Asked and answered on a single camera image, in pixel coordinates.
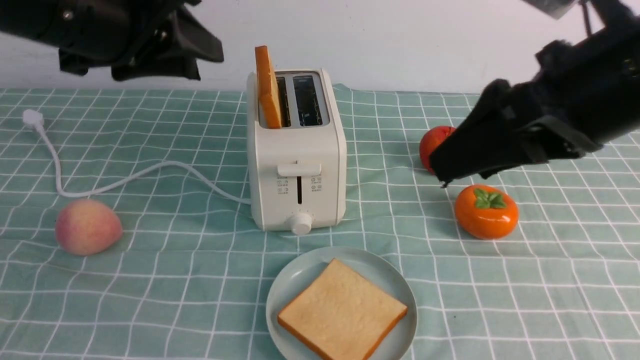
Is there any orange persimmon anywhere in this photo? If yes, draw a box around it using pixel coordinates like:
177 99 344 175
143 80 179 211
454 184 520 240

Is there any white power cable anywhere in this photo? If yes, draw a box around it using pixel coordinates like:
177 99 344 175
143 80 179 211
22 109 252 206

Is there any white toaster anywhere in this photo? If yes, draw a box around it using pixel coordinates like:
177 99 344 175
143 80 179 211
246 69 347 236

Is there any toast slice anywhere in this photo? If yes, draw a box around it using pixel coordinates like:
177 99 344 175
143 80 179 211
254 45 283 130
277 259 409 360

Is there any grey-green plate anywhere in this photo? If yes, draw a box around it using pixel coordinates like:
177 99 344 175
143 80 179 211
265 246 419 360

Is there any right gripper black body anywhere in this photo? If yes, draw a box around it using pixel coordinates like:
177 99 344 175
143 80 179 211
429 0 640 187

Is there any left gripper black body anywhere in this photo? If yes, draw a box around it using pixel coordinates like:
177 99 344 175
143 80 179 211
0 0 225 82

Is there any green checkered tablecloth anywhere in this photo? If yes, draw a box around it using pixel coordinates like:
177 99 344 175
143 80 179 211
0 85 640 360

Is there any pink peach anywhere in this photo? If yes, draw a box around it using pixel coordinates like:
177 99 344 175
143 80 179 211
54 198 124 256

